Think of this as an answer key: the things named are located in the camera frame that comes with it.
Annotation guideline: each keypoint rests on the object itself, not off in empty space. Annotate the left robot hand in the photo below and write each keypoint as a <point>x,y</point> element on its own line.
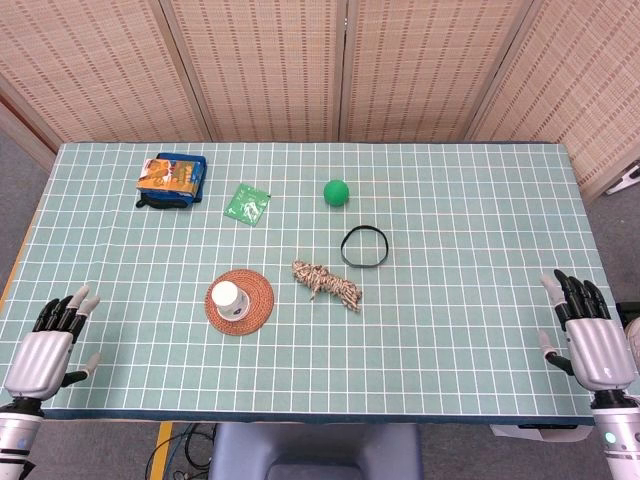
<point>40,362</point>

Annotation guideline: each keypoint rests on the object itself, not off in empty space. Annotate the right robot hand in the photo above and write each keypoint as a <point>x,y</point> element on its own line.
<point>600,350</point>

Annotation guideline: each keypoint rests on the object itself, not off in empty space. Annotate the white floral print paper cup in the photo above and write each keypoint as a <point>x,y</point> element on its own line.
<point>227,297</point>

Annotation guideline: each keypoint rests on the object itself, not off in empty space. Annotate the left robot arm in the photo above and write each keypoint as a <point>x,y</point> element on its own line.
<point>15,435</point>

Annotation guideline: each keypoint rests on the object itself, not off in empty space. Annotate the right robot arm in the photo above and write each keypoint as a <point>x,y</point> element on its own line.
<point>620,440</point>

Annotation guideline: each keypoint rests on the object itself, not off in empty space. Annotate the white desk control box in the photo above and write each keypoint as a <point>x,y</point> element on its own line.
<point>550,434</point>

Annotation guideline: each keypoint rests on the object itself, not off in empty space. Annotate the white stand foot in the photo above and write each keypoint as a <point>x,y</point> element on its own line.
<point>625,181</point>

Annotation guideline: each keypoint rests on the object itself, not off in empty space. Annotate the green grid tablecloth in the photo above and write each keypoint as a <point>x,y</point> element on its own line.
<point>400,350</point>

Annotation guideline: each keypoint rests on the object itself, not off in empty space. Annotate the blue black pouch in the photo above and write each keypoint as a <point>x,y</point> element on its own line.
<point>165,202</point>

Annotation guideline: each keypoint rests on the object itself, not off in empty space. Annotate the orange blue snack box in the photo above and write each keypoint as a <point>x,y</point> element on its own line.
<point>167,175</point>

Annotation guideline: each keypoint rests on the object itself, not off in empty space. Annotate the woven rattan coaster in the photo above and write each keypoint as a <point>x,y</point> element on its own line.
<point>260,300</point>

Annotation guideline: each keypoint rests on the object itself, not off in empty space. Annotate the woven folding screen panel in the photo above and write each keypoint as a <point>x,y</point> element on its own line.
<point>100,65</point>
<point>590,100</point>
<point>265,65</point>
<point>425,65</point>

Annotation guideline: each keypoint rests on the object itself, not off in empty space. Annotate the green sachet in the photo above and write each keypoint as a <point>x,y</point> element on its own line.
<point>246,205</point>

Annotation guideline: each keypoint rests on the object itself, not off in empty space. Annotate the black elastic band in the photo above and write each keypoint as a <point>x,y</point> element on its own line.
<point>345,255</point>

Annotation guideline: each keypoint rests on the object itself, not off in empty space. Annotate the blue grey chair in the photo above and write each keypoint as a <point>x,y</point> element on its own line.
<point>315,450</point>

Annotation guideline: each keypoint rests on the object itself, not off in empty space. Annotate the green ball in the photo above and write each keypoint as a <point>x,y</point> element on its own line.
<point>336,192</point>

